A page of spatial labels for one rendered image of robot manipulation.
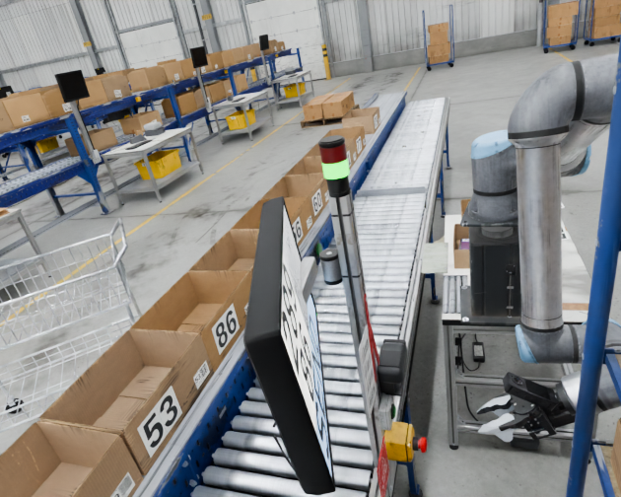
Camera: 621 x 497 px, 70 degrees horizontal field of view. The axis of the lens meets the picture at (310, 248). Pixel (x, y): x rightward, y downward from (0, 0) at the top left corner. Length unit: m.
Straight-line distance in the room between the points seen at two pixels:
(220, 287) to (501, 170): 1.15
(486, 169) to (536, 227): 0.56
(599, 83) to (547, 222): 0.28
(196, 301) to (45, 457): 0.80
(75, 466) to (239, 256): 1.19
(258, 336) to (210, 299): 1.42
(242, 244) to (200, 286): 0.39
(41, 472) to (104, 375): 0.31
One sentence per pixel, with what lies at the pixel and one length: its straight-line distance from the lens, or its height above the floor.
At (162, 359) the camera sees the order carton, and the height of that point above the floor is 0.92.
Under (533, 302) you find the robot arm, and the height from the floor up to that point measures 1.21.
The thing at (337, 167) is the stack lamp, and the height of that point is 1.61.
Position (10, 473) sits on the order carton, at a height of 0.99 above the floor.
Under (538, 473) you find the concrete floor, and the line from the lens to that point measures 2.34.
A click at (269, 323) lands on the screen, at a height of 1.55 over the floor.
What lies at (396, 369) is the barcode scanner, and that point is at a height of 1.08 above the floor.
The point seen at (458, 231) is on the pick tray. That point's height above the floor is 0.81.
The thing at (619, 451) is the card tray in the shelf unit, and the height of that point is 1.20.
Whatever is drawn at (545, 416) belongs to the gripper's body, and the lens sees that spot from 1.17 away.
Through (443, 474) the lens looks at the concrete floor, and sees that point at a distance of 2.29.
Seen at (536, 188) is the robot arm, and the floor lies 1.47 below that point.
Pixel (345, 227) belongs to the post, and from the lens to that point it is 0.91.
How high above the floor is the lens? 1.85
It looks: 26 degrees down
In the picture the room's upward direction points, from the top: 11 degrees counter-clockwise
